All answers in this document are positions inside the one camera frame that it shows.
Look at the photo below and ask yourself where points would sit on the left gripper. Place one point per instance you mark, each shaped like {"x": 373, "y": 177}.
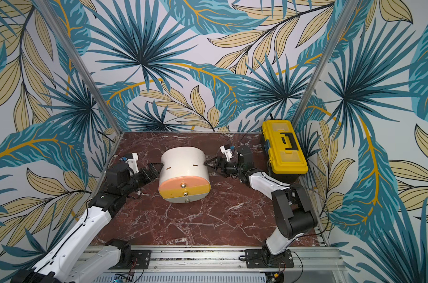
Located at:
{"x": 147, "y": 175}

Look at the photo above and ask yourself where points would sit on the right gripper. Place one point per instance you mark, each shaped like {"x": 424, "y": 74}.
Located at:
{"x": 224, "y": 166}

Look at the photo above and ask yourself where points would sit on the orange top drawer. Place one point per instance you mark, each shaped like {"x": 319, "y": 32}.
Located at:
{"x": 188, "y": 183}

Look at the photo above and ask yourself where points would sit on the white cylindrical drawer cabinet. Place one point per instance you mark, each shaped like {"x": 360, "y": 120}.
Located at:
{"x": 183, "y": 161}

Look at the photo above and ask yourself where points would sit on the yellow drawer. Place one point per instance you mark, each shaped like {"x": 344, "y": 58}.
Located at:
{"x": 184, "y": 192}

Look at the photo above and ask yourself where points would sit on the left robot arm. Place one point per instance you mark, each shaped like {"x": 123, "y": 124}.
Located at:
{"x": 59, "y": 265}

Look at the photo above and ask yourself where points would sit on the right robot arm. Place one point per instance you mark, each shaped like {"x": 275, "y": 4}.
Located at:
{"x": 293, "y": 210}

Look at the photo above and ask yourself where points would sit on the yellow black toolbox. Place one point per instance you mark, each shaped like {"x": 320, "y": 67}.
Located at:
{"x": 285, "y": 159}

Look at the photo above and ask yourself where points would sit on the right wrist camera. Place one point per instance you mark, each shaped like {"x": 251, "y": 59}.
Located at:
{"x": 227, "y": 151}

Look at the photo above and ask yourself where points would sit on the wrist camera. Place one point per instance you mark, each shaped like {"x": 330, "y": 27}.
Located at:
{"x": 227, "y": 151}
{"x": 131, "y": 160}

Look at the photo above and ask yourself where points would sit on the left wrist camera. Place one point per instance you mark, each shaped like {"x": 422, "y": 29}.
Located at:
{"x": 131, "y": 160}

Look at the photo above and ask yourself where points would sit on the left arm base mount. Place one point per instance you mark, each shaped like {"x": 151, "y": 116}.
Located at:
{"x": 130, "y": 259}

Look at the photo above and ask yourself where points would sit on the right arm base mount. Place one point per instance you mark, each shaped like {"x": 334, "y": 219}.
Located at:
{"x": 262, "y": 258}

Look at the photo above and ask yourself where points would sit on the aluminium front rail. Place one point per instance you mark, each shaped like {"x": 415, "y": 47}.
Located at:
{"x": 311, "y": 264}

